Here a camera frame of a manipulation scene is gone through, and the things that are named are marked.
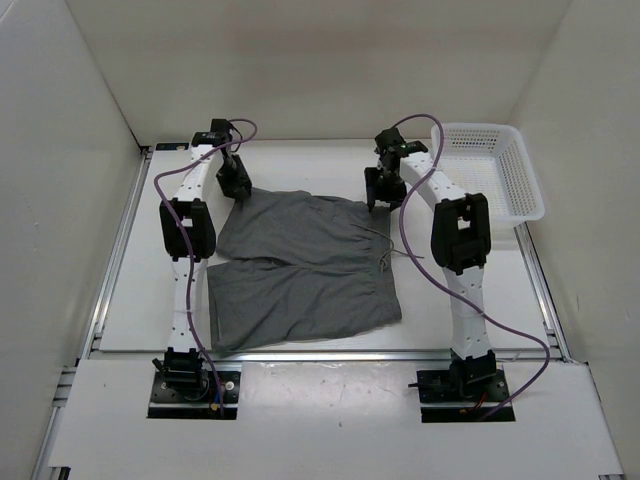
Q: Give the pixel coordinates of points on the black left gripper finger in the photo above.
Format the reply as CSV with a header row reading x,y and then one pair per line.
x,y
227,184
240,188

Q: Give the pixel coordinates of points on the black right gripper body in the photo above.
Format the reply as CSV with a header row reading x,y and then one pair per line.
x,y
388,179

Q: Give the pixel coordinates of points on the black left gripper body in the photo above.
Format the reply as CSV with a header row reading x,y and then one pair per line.
x,y
236,163

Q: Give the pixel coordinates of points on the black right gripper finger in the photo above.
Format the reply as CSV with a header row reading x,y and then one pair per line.
x,y
372,175
395,196

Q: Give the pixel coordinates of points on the grey drawstring shorts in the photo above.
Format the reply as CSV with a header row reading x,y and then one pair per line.
x,y
298,267

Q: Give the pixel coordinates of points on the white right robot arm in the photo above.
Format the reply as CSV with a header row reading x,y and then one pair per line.
x,y
460,244

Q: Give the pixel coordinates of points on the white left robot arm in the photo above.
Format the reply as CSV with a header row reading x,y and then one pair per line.
x,y
188,231

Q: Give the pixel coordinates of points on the white perforated plastic basket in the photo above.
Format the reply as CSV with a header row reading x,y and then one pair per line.
x,y
491,159

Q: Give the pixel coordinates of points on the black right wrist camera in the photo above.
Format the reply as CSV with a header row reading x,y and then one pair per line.
x,y
387,139

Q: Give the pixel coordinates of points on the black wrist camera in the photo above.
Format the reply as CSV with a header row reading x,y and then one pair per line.
x,y
387,139
221,126

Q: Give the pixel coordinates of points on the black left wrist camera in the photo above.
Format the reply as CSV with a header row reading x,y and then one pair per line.
x,y
221,126

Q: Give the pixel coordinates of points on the right aluminium frame rail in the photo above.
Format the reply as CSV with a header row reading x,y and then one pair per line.
x,y
561,431

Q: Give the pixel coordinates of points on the aluminium frame rail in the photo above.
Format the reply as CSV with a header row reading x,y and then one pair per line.
x,y
94,325
337,356
561,431

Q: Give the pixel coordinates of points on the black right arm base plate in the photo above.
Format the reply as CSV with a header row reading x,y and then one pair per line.
x,y
441,403

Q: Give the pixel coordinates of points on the front aluminium frame rail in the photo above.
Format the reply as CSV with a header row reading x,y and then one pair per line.
x,y
337,356

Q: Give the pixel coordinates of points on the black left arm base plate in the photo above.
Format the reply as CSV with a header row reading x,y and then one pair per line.
x,y
171,399

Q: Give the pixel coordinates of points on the left aluminium frame rail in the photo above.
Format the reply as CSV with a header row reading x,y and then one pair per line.
x,y
94,325

